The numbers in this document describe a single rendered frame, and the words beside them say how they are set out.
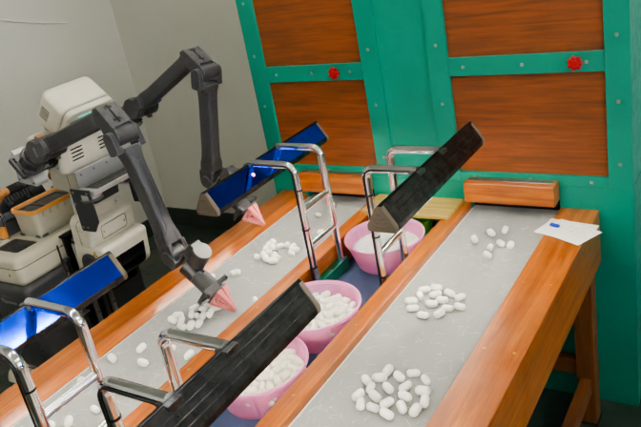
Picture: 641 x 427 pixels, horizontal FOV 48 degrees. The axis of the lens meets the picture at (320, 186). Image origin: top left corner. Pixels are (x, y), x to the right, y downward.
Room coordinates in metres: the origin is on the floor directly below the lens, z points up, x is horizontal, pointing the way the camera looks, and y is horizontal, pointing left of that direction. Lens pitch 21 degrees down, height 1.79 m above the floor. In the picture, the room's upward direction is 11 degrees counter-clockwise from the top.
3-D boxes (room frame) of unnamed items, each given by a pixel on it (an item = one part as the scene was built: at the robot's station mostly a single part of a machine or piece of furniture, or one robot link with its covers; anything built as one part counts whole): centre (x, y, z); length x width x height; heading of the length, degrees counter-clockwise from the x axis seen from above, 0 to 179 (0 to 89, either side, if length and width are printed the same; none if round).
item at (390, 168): (1.86, -0.24, 0.90); 0.20 x 0.19 x 0.45; 145
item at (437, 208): (2.30, -0.30, 0.77); 0.33 x 0.15 x 0.01; 55
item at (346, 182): (2.54, -0.05, 0.83); 0.30 x 0.06 x 0.07; 55
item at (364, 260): (2.12, -0.18, 0.72); 0.27 x 0.27 x 0.10
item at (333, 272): (2.09, 0.09, 0.90); 0.20 x 0.19 x 0.45; 145
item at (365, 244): (2.12, -0.18, 0.71); 0.22 x 0.22 x 0.06
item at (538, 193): (2.14, -0.61, 0.83); 0.30 x 0.06 x 0.07; 55
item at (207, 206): (2.14, 0.15, 1.08); 0.62 x 0.08 x 0.07; 145
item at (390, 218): (1.82, -0.31, 1.08); 0.62 x 0.08 x 0.07; 145
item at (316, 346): (1.76, 0.08, 0.72); 0.27 x 0.27 x 0.10
